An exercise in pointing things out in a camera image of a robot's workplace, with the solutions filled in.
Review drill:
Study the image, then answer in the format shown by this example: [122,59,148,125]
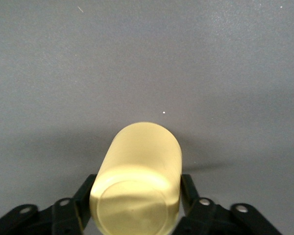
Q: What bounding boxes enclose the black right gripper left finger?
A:
[51,174,98,235]

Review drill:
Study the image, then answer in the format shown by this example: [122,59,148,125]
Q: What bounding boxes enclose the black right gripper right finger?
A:
[172,174,232,235]

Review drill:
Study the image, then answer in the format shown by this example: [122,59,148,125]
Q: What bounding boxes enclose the yellow plastic cup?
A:
[89,121,182,235]

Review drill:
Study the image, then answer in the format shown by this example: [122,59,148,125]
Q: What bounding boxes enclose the dark grey table mat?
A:
[0,0,294,235]

